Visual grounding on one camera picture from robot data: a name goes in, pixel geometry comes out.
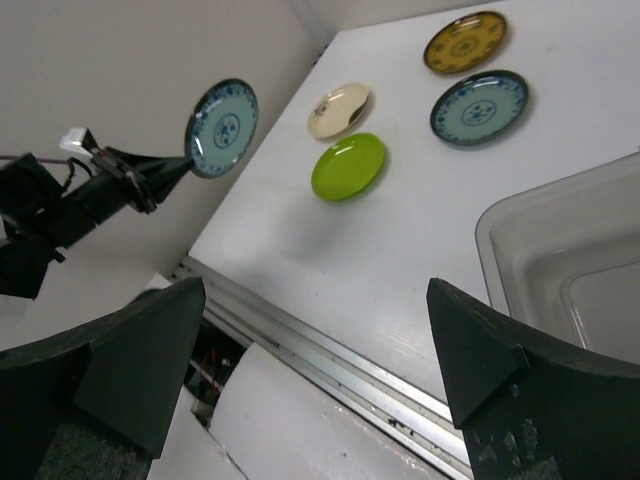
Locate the small blue patterned plate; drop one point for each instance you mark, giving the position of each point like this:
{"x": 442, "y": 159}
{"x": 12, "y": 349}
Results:
{"x": 221, "y": 128}

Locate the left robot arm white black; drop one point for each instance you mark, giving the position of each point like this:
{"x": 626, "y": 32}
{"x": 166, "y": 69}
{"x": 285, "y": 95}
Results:
{"x": 41, "y": 217}

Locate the aluminium table rail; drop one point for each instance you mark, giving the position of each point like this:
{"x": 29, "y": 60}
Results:
{"x": 412, "y": 417}

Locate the cream plate with dark patch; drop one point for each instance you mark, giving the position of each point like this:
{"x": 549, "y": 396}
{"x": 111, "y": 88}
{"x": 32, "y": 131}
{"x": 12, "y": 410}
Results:
{"x": 338, "y": 110}

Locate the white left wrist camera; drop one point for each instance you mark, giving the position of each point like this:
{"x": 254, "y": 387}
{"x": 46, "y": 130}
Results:
{"x": 78, "y": 140}

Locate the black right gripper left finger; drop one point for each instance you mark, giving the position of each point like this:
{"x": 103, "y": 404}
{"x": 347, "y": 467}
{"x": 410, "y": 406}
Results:
{"x": 97, "y": 401}

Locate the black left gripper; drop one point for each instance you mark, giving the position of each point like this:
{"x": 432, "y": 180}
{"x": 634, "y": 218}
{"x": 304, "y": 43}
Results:
{"x": 121, "y": 179}

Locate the yellow patterned plate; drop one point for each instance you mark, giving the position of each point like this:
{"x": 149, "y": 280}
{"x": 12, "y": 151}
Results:
{"x": 466, "y": 42}

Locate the white front cover panel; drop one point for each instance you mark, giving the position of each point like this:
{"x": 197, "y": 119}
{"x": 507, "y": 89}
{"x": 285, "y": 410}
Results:
{"x": 271, "y": 423}

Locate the clear plastic bin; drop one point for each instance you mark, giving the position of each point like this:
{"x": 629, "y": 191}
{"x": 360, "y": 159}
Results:
{"x": 564, "y": 258}

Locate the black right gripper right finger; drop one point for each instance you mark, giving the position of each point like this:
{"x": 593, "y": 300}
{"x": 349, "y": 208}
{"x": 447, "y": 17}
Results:
{"x": 531, "y": 406}

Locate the lime green plate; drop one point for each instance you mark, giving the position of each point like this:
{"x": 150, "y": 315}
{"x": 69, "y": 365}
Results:
{"x": 348, "y": 167}

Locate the large blue patterned plate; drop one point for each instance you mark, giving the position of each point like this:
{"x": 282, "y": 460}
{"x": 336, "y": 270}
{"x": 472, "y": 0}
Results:
{"x": 479, "y": 108}

